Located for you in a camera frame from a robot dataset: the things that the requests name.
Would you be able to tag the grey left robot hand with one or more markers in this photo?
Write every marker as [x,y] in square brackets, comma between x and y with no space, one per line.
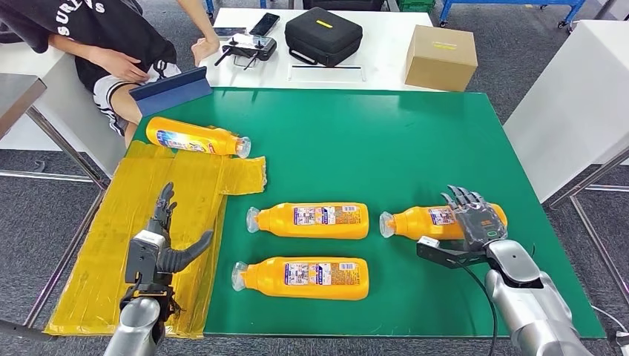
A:
[177,258]

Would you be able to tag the person's right hand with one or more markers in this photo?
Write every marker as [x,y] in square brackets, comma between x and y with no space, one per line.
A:
[122,65]

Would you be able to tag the person's left hand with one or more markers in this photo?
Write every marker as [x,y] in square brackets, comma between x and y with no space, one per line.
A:
[205,48]

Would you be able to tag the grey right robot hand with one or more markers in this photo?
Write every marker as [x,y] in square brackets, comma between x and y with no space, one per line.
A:
[481,223]

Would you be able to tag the orange detergent bottle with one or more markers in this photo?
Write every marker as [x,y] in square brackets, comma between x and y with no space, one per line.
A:
[265,280]
[417,223]
[280,221]
[191,137]

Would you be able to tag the person's right forearm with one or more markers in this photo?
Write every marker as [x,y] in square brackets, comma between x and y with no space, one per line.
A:
[73,46]

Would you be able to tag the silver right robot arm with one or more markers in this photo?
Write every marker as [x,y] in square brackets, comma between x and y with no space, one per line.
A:
[535,314]

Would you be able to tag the person's left forearm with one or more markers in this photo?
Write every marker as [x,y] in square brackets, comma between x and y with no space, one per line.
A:
[196,19]

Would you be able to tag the dark phone with blue screen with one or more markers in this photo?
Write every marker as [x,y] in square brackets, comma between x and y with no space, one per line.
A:
[230,32]

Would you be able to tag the person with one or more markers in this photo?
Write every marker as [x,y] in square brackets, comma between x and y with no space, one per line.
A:
[108,29]

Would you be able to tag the black drone remote controller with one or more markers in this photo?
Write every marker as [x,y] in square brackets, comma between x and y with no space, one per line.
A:
[251,48]

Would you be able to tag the blue tablet case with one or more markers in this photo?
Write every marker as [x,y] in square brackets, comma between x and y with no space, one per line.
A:
[171,93]

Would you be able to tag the black smartphone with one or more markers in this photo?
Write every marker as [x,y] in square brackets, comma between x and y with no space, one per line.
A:
[265,23]

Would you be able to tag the yellow plastic sheet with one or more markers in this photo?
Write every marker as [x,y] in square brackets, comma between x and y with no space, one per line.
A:
[128,211]

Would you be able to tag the white desk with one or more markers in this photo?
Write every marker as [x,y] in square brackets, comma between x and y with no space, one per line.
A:
[54,113]

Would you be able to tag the grey desk top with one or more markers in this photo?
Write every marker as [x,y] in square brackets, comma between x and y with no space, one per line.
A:
[18,98]

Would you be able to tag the black zip case yellow tag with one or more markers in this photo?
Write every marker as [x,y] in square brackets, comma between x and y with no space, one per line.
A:
[323,39]

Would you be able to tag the black bag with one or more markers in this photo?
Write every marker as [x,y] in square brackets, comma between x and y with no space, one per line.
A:
[344,4]

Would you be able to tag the white side table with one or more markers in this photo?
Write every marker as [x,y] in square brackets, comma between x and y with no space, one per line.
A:
[565,98]

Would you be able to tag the brown cardboard box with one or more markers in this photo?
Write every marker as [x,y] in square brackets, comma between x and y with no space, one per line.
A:
[441,61]

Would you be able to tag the dark grey bar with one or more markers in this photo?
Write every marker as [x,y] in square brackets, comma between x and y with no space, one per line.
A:
[24,330]

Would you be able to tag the long white table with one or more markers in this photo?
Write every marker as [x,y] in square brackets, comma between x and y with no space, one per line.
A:
[383,44]

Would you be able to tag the white power strip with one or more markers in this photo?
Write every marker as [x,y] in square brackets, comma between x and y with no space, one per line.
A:
[623,344]

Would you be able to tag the green plastic crate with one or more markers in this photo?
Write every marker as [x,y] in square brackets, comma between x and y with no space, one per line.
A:
[415,5]

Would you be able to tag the blue metal cart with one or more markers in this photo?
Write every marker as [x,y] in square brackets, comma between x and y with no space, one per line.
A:
[511,2]

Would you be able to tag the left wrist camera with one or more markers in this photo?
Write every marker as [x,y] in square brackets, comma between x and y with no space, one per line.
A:
[142,258]

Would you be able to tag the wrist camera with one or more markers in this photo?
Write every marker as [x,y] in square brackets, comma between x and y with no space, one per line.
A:
[142,258]
[442,254]

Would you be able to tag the blue metal frame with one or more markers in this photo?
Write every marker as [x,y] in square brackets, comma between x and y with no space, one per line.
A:
[210,6]

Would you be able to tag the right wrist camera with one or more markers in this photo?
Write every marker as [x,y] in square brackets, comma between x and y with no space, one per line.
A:
[442,254]

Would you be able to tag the grey metal table leg frame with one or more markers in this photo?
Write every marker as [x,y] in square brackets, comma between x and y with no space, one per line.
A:
[597,245]
[64,147]

